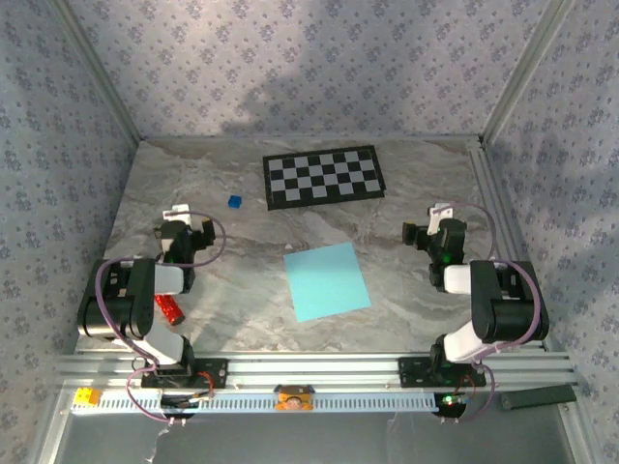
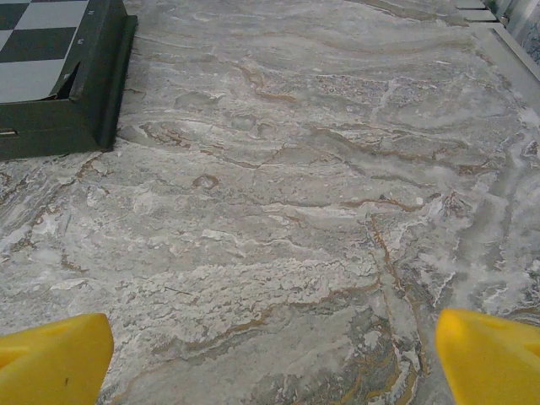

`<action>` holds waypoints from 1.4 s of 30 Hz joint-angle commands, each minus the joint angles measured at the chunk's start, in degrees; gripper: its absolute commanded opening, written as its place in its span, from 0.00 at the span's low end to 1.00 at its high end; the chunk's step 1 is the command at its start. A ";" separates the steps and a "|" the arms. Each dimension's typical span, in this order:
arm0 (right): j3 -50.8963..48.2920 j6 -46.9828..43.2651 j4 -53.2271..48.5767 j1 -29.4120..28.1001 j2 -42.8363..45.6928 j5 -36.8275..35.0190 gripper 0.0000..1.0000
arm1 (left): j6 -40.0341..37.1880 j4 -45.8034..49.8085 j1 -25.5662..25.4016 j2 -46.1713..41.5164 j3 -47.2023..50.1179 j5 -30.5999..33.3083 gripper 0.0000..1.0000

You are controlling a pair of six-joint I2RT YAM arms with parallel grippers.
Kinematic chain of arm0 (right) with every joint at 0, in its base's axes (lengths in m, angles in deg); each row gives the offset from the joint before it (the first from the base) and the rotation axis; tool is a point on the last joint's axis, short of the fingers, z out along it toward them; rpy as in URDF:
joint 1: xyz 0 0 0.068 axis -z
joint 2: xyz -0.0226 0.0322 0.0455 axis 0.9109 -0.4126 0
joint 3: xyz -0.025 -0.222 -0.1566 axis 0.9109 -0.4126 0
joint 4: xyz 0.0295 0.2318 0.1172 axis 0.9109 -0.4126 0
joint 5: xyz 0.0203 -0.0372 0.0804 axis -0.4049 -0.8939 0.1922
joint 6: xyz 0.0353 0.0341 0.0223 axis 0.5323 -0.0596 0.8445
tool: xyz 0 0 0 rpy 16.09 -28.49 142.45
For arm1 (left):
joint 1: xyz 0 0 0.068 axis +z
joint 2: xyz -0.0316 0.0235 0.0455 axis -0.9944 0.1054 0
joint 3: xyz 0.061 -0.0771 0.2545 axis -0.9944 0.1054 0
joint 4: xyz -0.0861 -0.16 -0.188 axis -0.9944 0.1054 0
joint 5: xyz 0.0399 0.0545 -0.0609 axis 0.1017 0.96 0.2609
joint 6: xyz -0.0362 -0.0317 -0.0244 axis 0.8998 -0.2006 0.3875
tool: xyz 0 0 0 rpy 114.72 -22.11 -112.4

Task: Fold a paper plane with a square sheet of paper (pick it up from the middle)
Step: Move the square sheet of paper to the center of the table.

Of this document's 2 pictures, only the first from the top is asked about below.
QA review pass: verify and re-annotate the small circuit board with wires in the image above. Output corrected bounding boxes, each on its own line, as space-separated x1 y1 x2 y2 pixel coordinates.
159 391 217 415
433 391 471 418

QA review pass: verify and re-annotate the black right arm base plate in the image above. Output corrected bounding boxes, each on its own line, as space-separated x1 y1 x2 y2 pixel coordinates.
397 356 487 389

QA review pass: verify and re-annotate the aluminium frame post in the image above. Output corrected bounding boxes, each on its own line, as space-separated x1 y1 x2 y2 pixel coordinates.
481 0 579 146
47 0 146 144

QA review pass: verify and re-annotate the long aluminium base rail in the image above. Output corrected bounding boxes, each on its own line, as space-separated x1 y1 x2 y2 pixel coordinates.
52 351 579 391

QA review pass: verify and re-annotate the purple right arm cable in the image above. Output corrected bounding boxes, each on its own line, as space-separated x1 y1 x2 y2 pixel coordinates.
437 202 550 426

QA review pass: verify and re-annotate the black and white checkerboard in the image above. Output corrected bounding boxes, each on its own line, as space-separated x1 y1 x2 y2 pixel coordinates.
262 145 388 212

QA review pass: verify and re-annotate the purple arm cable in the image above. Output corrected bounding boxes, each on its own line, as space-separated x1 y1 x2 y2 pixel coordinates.
437 202 550 426
94 210 227 426

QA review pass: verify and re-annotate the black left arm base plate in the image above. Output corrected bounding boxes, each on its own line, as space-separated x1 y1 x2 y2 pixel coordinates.
139 358 229 390

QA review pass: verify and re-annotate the light blue paper sheet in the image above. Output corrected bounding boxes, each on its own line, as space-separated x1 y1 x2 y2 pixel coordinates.
282 242 373 324

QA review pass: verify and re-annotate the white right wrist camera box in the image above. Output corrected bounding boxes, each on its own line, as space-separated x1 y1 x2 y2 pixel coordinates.
427 202 456 237

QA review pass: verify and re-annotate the red glitter cylinder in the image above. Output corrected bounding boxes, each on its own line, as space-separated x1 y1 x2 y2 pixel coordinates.
154 294 188 326

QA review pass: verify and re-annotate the white slotted cable duct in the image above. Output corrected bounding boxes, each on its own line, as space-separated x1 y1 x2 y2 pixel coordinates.
71 389 439 415

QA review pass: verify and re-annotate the flat black bar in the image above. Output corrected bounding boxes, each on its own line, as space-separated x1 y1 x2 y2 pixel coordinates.
499 385 578 412

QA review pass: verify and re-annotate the aluminium side rail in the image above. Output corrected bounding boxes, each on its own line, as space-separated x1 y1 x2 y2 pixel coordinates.
466 136 557 353

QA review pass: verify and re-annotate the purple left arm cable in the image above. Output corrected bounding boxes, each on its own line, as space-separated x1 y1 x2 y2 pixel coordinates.
94 210 227 426

